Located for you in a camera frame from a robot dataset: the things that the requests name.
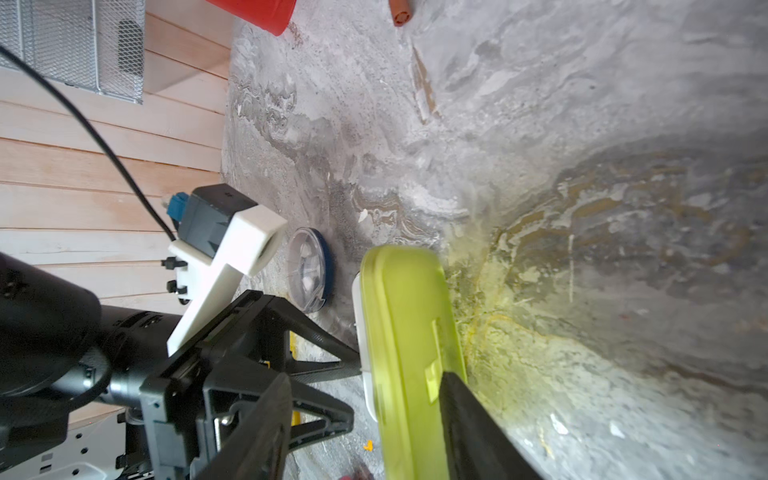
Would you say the round dark blue pillbox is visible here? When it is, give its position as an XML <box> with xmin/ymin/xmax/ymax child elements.
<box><xmin>287</xmin><ymin>227</ymin><xmax>335</xmax><ymax>314</ymax></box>

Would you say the red pen cup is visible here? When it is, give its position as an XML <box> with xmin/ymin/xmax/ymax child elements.
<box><xmin>208</xmin><ymin>0</ymin><xmax>296</xmax><ymax>36</ymax></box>

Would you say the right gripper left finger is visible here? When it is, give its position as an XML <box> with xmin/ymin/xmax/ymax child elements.
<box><xmin>197</xmin><ymin>373</ymin><xmax>292</xmax><ymax>479</ymax></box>

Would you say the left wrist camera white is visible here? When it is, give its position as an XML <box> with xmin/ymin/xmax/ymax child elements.
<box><xmin>161</xmin><ymin>183</ymin><xmax>288</xmax><ymax>356</ymax></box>

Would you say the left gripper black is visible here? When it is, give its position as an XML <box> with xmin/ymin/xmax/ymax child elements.
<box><xmin>140</xmin><ymin>291</ymin><xmax>361</xmax><ymax>479</ymax></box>

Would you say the brown handled screwdriver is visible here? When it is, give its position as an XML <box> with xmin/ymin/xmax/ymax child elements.
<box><xmin>388</xmin><ymin>0</ymin><xmax>412</xmax><ymax>27</ymax></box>

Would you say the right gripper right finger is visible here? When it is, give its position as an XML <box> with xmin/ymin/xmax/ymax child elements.
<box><xmin>439</xmin><ymin>372</ymin><xmax>541</xmax><ymax>479</ymax></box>

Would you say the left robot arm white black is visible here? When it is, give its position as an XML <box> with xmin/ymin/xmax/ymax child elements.
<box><xmin>1</xmin><ymin>256</ymin><xmax>360</xmax><ymax>479</ymax></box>

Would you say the white wire shelf rack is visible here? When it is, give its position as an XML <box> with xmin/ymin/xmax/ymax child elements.
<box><xmin>1</xmin><ymin>0</ymin><xmax>146</xmax><ymax>104</ymax></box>

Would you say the green lid white pillbox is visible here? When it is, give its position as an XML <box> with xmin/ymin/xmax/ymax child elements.
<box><xmin>358</xmin><ymin>245</ymin><xmax>467</xmax><ymax>479</ymax></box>

